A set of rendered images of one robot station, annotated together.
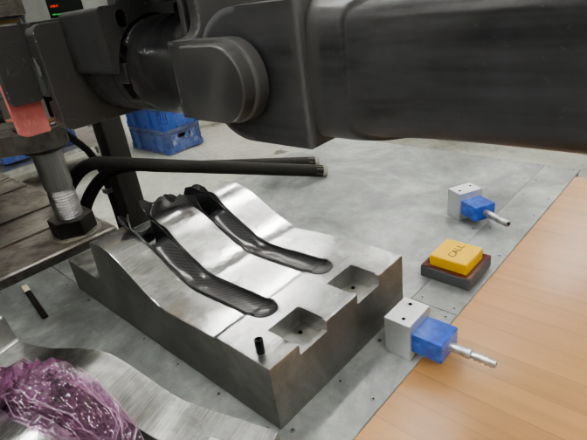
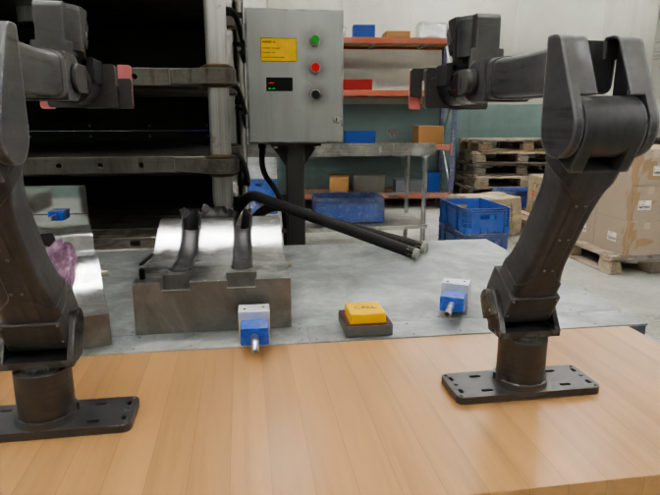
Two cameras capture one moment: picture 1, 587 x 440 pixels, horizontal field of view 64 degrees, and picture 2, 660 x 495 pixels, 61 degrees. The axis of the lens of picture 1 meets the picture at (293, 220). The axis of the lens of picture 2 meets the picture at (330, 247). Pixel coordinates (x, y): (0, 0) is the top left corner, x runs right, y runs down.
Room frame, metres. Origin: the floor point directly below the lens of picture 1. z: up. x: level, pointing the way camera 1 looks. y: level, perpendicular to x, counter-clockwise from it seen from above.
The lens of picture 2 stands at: (-0.14, -0.73, 1.16)
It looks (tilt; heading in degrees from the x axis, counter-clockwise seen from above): 13 degrees down; 36
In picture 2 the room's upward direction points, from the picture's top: straight up
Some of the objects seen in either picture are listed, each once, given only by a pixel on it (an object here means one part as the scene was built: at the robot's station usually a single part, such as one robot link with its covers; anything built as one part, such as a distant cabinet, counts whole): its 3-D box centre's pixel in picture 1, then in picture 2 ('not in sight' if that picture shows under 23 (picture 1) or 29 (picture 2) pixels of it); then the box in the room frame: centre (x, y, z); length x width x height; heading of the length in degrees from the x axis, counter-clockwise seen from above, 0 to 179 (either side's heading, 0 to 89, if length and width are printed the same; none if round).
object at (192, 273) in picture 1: (211, 239); (213, 236); (0.62, 0.12, 0.92); 0.35 x 0.16 x 0.09; 44
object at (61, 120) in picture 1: (136, 64); (77, 84); (0.33, 0.09, 1.20); 0.10 x 0.07 x 0.07; 135
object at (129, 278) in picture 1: (216, 261); (220, 256); (0.63, 0.13, 0.87); 0.50 x 0.26 x 0.14; 44
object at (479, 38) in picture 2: not in sight; (481, 55); (0.69, -0.40, 1.24); 0.12 x 0.09 x 0.12; 45
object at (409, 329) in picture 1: (442, 342); (254, 334); (0.44, -0.16, 0.83); 0.13 x 0.05 x 0.05; 44
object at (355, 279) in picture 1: (354, 291); (242, 286); (0.51, -0.07, 0.87); 0.05 x 0.05 x 0.04; 44
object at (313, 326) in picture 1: (299, 337); (177, 288); (0.43, 0.01, 0.87); 0.05 x 0.05 x 0.04; 44
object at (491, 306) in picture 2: not in sight; (519, 311); (0.57, -0.52, 0.90); 0.09 x 0.06 x 0.06; 135
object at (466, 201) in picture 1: (481, 209); (452, 302); (0.76, -0.34, 0.83); 0.13 x 0.05 x 0.05; 17
